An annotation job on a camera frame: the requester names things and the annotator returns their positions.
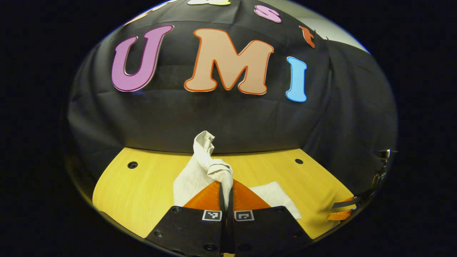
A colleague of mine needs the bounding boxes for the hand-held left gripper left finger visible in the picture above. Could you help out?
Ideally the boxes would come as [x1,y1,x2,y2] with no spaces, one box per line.
[145,180,229,256]

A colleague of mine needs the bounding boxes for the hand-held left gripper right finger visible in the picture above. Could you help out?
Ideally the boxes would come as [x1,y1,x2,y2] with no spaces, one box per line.
[228,178,313,255]

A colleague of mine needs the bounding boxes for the cream white jeans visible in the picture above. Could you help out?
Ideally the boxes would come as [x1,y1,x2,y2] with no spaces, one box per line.
[173,131,302,220]

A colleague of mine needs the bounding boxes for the black backdrop cloth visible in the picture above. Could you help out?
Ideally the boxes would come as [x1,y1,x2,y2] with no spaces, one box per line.
[66,0,398,195]

